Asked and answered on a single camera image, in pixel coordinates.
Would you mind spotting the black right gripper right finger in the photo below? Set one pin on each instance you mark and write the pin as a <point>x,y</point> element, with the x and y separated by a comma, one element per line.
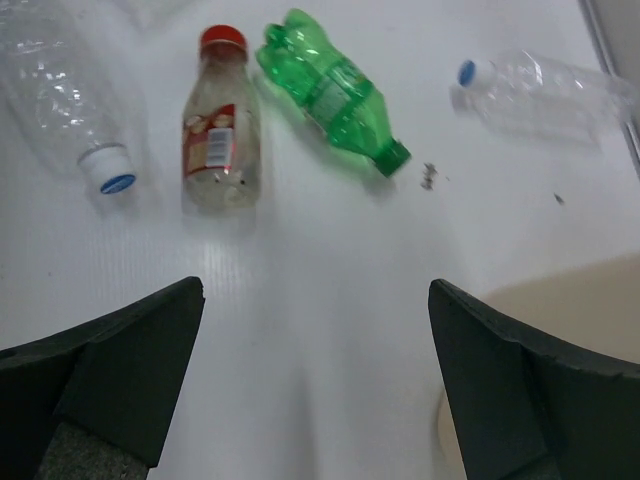
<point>528,405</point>

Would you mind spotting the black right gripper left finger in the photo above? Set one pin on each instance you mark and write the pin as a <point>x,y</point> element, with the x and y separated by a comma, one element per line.
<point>96,401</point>

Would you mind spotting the green plastic soda bottle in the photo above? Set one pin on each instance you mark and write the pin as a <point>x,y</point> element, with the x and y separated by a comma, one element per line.
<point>299,58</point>

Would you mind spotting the beige plastic bin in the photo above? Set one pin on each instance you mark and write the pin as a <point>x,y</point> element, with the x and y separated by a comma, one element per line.
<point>595,307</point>

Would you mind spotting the clear bottle blue-white cap far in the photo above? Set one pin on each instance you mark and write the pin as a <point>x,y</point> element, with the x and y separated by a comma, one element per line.
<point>519,93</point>

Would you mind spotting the clear bottle blue-white cap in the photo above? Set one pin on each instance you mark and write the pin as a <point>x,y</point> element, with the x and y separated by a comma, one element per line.
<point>62,96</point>
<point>519,93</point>

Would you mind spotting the red cap labelled bottle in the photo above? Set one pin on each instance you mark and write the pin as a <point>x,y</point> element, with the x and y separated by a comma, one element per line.
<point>221,131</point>

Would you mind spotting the clear bottle blue-white cap near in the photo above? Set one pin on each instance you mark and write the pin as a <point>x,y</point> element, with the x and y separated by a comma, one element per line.
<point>62,96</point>

